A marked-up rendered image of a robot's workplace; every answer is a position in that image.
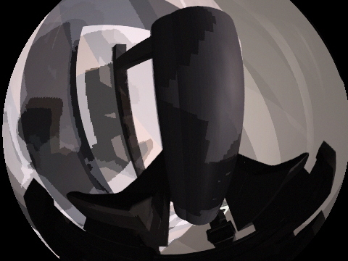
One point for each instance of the dark grey flat mat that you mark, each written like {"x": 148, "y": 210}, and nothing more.
{"x": 50, "y": 116}

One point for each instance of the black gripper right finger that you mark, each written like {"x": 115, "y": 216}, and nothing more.
{"x": 255, "y": 184}

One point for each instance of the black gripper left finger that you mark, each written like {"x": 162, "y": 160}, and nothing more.
{"x": 143, "y": 206}

